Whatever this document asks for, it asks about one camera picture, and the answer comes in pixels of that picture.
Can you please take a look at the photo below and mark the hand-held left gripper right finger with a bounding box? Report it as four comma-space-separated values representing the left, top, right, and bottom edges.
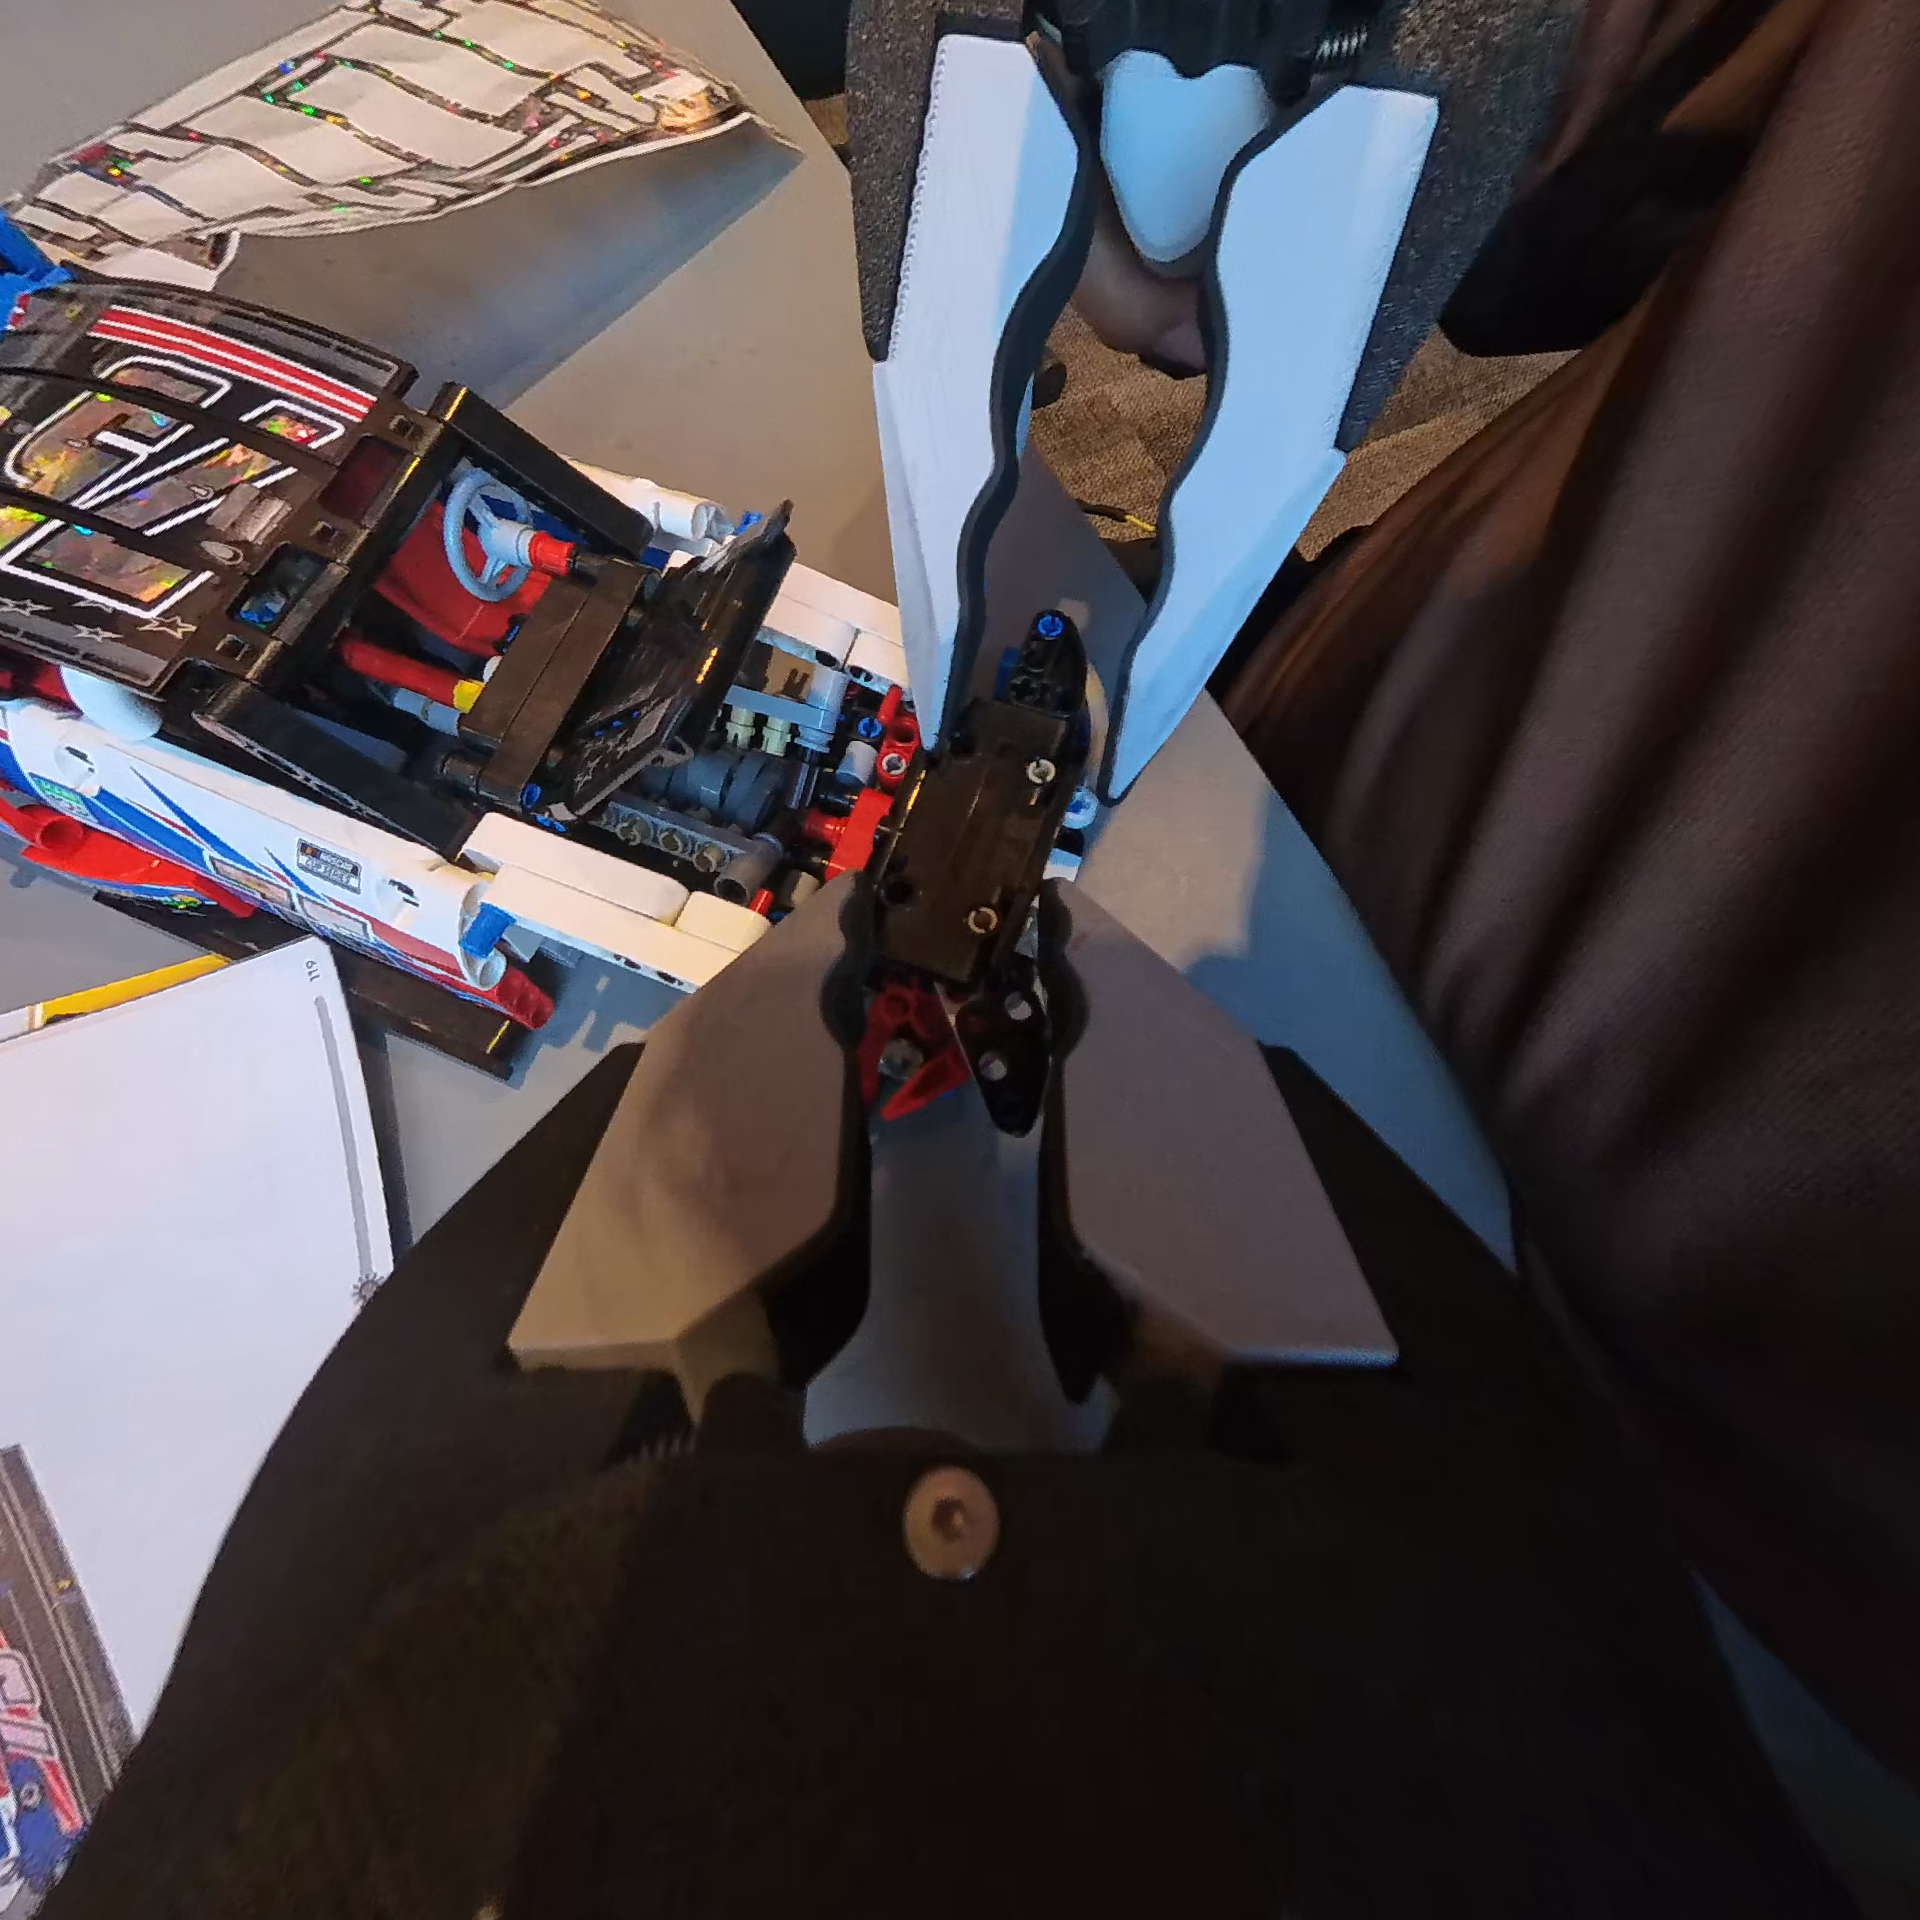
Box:
1037, 888, 1398, 1409

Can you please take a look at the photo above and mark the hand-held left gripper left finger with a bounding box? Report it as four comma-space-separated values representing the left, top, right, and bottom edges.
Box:
506, 879, 879, 1400

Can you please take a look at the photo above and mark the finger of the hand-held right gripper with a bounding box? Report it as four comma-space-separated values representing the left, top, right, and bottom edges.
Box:
879, 35, 1092, 749
1098, 83, 1443, 810

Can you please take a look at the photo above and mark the brick toy race car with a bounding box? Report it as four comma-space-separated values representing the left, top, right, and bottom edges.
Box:
0, 217, 976, 1133

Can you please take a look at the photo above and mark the black brick bumper assembly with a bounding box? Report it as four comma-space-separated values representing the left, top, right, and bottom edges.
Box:
858, 607, 1098, 1138

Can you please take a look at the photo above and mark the grey desk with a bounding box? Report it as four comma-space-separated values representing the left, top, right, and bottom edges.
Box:
0, 0, 1528, 1444

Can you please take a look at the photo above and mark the person's right hand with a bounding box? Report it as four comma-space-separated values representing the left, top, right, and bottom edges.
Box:
1067, 225, 1219, 381

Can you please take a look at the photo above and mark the sticker sheet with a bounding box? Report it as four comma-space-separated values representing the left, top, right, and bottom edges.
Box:
7, 0, 802, 292

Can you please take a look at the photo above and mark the person's brown clothing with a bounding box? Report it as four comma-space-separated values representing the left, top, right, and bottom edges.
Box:
1219, 0, 1920, 1803

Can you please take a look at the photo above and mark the white instruction booklet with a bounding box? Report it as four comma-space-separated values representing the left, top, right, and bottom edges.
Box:
0, 938, 398, 1844

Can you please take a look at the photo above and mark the yellow-edged booklet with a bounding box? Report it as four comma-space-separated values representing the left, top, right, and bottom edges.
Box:
0, 945, 239, 1042

